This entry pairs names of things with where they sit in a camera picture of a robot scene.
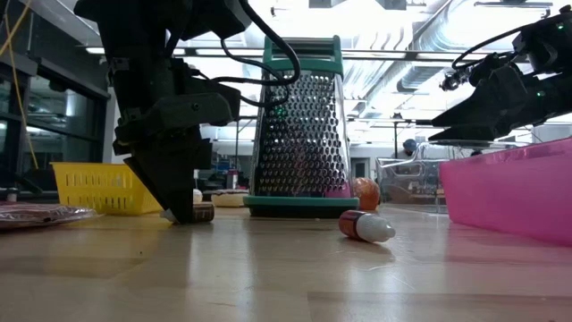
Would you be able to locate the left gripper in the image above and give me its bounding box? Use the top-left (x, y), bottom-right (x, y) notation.
top-left (109, 57), bottom-right (242, 225)

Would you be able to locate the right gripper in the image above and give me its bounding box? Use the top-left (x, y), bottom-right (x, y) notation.
top-left (427, 66), bottom-right (572, 142)

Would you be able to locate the chocolate frosted donut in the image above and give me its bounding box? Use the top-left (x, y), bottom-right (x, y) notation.
top-left (210, 188), bottom-right (250, 208)

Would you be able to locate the brown bread loaf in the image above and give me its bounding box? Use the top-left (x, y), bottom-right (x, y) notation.
top-left (352, 177), bottom-right (382, 211)

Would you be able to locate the red snack package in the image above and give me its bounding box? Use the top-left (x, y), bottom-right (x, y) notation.
top-left (0, 200), bottom-right (97, 230)

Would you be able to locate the red-brown dropper bottle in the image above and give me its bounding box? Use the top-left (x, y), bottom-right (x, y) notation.
top-left (338, 209), bottom-right (397, 244)

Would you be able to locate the black monitor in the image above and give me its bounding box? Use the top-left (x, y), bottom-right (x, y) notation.
top-left (193, 141), bottom-right (215, 171)

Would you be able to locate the yellow plastic basket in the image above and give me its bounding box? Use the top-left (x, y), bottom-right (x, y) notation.
top-left (50, 161), bottom-right (164, 216)

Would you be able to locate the pink plastic tray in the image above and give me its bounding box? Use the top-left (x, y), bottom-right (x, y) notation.
top-left (438, 137), bottom-right (572, 247)

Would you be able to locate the clear plastic container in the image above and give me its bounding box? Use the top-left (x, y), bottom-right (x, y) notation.
top-left (376, 139), bottom-right (533, 215)

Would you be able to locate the teal metal box grater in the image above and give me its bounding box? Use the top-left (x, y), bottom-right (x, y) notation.
top-left (243, 35), bottom-right (361, 219)

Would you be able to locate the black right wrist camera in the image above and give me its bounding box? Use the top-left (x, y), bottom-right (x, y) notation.
top-left (440, 52), bottom-right (492, 93)

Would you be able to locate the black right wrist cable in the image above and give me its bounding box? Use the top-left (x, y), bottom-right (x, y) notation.
top-left (450, 21), bottom-right (572, 71)

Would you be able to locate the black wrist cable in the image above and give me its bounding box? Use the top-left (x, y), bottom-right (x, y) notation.
top-left (450, 21), bottom-right (572, 71)
top-left (209, 0), bottom-right (301, 108)

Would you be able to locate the silver air duct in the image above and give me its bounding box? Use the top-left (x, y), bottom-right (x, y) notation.
top-left (343, 0), bottom-right (555, 120)

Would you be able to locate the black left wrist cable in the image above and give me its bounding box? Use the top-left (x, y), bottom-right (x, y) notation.
top-left (209, 0), bottom-right (301, 108)

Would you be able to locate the dark window frame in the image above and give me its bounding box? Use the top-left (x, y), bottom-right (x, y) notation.
top-left (0, 0), bottom-right (112, 198)

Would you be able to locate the yellow extension cord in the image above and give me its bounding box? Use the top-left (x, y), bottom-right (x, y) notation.
top-left (0, 0), bottom-right (40, 171)

